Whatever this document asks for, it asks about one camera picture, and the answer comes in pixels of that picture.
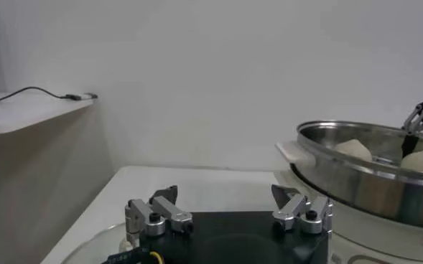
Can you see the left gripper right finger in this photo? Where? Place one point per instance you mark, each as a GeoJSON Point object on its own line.
{"type": "Point", "coordinates": [293, 209]}

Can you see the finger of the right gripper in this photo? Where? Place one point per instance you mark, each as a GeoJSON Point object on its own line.
{"type": "Point", "coordinates": [410, 143]}

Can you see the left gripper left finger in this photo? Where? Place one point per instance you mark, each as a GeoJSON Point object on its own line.
{"type": "Point", "coordinates": [168, 209]}

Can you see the stainless steel steamer basket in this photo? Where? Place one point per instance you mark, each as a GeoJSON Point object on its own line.
{"type": "Point", "coordinates": [369, 190]}

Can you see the white electric cooker base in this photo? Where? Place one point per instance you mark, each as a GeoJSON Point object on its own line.
{"type": "Point", "coordinates": [376, 233]}

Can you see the white side desk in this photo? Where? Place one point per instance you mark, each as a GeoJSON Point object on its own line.
{"type": "Point", "coordinates": [21, 113]}

